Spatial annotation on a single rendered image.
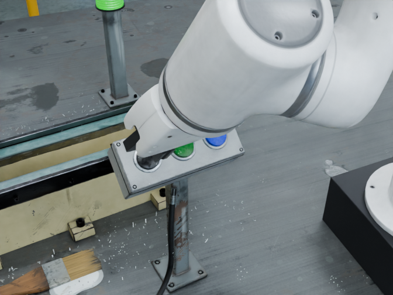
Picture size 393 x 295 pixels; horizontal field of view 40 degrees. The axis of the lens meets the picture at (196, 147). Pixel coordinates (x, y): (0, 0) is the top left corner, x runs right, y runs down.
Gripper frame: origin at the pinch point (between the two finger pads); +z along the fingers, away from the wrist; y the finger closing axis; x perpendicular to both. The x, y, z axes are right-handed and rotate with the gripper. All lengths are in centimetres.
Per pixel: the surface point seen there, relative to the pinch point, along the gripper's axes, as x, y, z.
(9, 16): -171, -34, 285
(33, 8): -140, -39, 224
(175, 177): 3.5, -2.7, 6.8
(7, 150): -14.7, 13.4, 37.7
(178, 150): 0.4, -4.1, 5.8
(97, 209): 0.5, 2.2, 37.4
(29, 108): -31, 3, 66
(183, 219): 8.3, -5.4, 17.8
